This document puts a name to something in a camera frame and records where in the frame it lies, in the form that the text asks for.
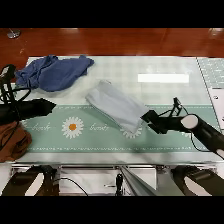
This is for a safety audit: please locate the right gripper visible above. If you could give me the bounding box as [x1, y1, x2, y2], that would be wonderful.
[140, 109, 170, 135]

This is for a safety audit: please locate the light grey garment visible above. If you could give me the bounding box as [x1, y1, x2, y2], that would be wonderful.
[85, 79, 150, 135]

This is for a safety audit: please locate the blue garment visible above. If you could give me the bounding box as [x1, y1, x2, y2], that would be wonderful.
[14, 54, 96, 93]

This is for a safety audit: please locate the brown garment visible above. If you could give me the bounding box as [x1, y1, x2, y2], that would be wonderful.
[0, 120, 33, 164]

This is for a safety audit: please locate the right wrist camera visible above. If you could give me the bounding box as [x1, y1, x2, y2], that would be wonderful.
[171, 96, 183, 117]

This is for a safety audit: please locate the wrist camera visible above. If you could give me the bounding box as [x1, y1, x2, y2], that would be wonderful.
[171, 96, 183, 117]
[0, 64, 17, 101]

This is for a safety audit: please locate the silver frame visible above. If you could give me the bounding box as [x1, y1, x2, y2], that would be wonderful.
[0, 161, 224, 197]

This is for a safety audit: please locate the black cable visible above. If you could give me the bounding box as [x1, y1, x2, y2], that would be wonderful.
[54, 176, 90, 197]
[0, 85, 32, 102]

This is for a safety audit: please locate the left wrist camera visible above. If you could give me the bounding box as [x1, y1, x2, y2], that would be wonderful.
[0, 64, 17, 101]

